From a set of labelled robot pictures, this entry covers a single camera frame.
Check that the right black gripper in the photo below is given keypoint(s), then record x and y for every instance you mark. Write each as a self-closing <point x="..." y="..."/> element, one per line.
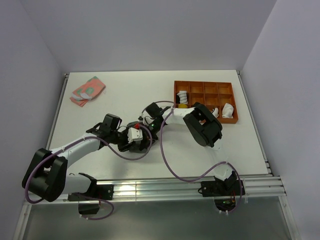
<point x="155" y="137"/>

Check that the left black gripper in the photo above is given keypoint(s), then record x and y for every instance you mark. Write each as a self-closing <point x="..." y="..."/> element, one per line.
<point x="129" y="144"/>

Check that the white black striped sock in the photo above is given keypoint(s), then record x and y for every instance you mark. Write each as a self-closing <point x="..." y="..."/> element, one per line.
<point x="182" y="97"/>

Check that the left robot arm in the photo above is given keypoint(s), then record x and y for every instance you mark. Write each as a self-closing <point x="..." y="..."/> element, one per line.
<point x="47" y="175"/>

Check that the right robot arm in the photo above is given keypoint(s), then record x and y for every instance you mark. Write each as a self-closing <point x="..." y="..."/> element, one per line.
<point x="205" y="129"/>

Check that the pink green patterned socks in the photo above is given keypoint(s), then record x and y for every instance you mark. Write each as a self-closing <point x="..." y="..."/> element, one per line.
<point x="87" y="92"/>

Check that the yellow rolled sock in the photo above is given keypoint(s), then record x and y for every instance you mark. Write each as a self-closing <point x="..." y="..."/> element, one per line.
<point x="182" y="106"/>

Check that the white black rolled sock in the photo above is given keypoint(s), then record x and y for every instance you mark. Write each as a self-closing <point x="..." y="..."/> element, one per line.
<point x="215" y="112"/>

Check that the orange compartment tray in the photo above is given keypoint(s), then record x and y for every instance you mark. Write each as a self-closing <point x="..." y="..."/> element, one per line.
<point x="211" y="94"/>

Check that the aluminium frame rail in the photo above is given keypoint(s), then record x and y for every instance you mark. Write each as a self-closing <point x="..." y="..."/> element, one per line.
<point x="174" y="189"/>

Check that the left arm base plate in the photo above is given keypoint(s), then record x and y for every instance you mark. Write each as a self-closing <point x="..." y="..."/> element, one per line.
<point x="99" y="192"/>

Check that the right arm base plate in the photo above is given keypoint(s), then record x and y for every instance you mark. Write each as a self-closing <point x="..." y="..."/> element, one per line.
<point x="220" y="189"/>

